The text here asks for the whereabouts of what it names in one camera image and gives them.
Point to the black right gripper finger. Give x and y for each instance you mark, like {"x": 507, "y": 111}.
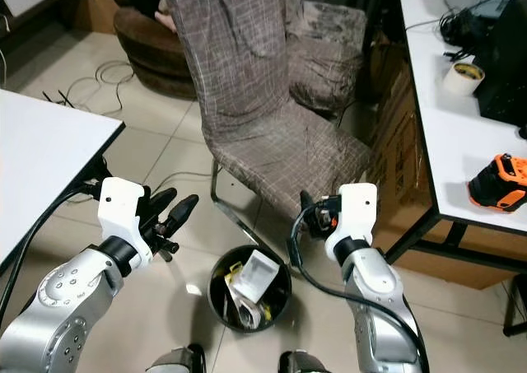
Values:
{"x": 308, "y": 207}

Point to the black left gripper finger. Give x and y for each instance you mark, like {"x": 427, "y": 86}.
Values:
{"x": 184, "y": 212}
{"x": 163, "y": 200}

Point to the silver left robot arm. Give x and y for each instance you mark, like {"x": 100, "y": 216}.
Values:
{"x": 70, "y": 303}

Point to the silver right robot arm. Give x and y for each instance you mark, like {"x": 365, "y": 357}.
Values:
{"x": 379, "y": 307}

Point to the black round rubbish bin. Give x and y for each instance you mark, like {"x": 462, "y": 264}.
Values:
{"x": 276, "y": 303}

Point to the black table leg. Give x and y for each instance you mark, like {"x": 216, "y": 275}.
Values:
{"x": 92, "y": 175}

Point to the white carton box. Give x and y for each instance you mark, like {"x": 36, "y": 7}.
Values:
{"x": 257, "y": 274}

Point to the brown cardboard box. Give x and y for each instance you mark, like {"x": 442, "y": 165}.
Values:
{"x": 399, "y": 159}

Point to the yellow white wrapper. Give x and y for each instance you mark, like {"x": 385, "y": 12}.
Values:
{"x": 247, "y": 311}

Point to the tall chair with patterned cover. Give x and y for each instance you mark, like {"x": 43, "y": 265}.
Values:
{"x": 255, "y": 101}

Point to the grey left robot foot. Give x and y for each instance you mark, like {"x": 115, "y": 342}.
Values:
{"x": 177, "y": 361}

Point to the grey robot foot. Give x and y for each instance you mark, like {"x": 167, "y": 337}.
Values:
{"x": 177, "y": 361}
{"x": 303, "y": 363}

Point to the brown round armchair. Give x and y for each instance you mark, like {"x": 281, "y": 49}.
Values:
{"x": 152, "y": 56}

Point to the grey right robot foot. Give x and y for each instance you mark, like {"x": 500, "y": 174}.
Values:
{"x": 303, "y": 363}

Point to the low chair with patterned cover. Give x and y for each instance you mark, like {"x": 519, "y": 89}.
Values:
{"x": 329, "y": 60}

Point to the orange and black power tool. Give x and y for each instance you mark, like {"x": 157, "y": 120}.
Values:
{"x": 498, "y": 185}

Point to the white tape roll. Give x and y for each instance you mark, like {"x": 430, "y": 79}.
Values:
{"x": 461, "y": 80}

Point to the black stool leg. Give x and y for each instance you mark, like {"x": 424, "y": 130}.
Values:
{"x": 515, "y": 303}

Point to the black box device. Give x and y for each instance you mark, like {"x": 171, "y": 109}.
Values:
{"x": 502, "y": 68}

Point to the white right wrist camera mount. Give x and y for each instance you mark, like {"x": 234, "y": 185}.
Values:
{"x": 356, "y": 212}

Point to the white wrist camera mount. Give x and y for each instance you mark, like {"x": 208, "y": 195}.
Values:
{"x": 122, "y": 208}
{"x": 356, "y": 212}

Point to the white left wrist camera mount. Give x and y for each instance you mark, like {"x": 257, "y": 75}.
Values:
{"x": 122, "y": 208}

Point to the black desk frame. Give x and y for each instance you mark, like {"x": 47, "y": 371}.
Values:
{"x": 461, "y": 241}

